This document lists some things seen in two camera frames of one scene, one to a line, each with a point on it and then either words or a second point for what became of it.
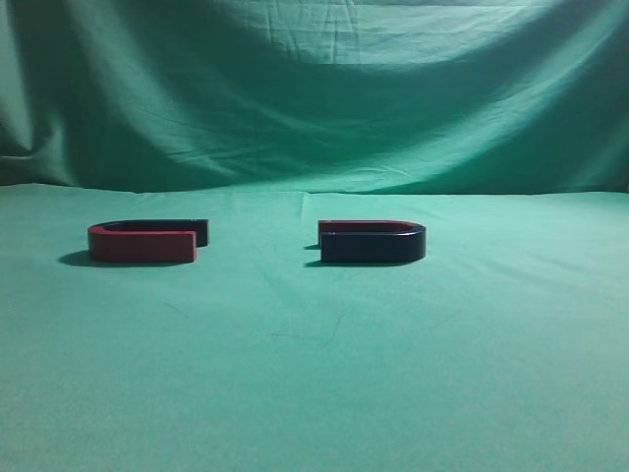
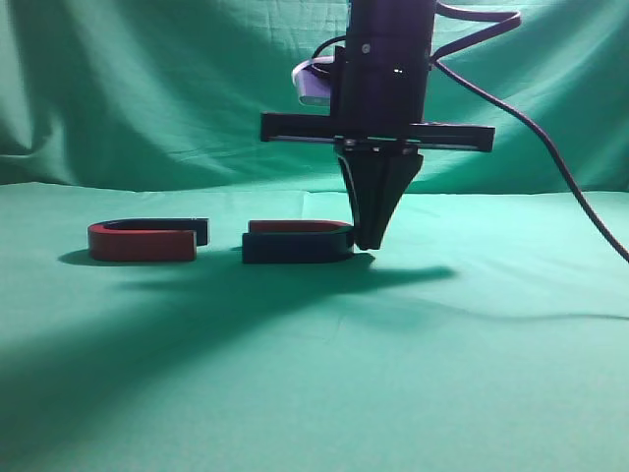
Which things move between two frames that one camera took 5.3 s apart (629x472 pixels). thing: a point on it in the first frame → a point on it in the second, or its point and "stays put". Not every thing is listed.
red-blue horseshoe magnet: x=148 y=241 stays put
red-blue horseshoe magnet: x=366 y=240 → x=273 y=242
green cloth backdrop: x=500 y=126 stays put
